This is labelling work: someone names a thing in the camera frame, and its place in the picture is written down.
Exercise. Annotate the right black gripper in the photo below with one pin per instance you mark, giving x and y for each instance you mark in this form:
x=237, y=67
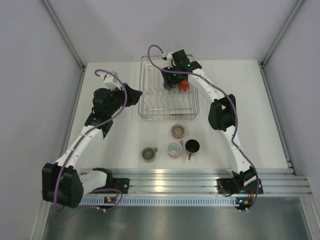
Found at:
x=166, y=75

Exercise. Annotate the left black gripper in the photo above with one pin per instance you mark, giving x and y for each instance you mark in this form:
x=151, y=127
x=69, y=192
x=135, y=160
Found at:
x=132, y=96

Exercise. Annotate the small orange cup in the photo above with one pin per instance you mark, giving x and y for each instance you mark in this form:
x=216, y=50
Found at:
x=184, y=86

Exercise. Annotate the pink cup white interior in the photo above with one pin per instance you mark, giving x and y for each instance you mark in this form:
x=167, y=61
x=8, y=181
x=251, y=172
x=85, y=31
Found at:
x=174, y=149

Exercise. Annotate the dark blue cup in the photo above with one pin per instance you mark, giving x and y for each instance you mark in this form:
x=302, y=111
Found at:
x=168, y=87

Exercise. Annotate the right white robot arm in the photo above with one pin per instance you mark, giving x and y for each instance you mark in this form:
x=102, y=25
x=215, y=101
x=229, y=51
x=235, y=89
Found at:
x=222, y=116

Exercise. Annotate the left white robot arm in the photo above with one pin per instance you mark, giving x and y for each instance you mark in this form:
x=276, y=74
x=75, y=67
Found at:
x=62, y=183

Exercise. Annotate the beige speckled cup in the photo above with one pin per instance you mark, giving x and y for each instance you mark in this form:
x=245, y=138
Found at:
x=178, y=131

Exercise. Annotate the grey-green cup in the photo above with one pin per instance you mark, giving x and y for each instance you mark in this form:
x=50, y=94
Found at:
x=149, y=154

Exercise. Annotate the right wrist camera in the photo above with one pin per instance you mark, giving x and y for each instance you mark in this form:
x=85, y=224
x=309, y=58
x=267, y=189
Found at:
x=168, y=57

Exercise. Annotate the black cup brown handle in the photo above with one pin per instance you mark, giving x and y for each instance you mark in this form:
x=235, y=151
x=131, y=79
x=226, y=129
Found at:
x=192, y=146

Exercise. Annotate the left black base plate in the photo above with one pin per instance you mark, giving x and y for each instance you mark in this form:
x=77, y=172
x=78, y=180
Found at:
x=121, y=184

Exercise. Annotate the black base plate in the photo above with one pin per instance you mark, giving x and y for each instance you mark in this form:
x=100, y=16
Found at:
x=229, y=186
x=121, y=184

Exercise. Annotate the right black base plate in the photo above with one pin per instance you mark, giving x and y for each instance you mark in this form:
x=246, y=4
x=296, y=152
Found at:
x=229, y=186

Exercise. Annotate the slotted cable duct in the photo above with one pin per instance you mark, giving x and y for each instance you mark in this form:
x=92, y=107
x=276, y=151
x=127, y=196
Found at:
x=160, y=201

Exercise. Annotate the aluminium rail frame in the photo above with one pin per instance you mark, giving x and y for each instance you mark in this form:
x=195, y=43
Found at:
x=281, y=182

